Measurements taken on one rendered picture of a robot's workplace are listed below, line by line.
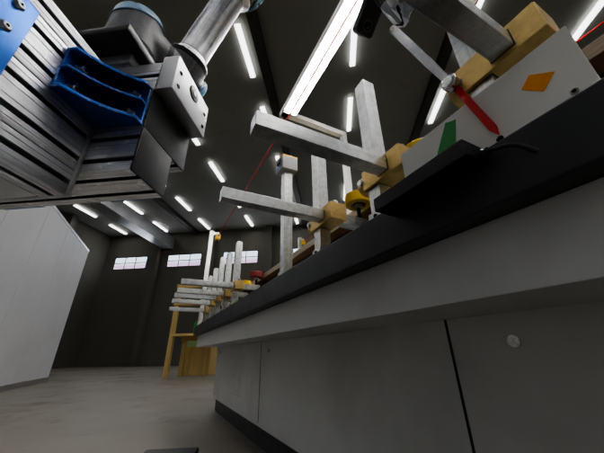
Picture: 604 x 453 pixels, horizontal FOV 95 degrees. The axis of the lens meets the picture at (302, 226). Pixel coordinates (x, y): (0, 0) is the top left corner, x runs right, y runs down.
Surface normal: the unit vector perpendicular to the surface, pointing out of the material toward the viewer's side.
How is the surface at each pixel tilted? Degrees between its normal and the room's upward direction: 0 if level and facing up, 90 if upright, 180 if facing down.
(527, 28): 90
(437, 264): 90
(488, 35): 180
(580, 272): 90
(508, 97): 90
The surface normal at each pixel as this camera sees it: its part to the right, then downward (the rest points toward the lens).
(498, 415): -0.89, -0.18
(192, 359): -0.13, -0.41
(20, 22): 0.99, -0.06
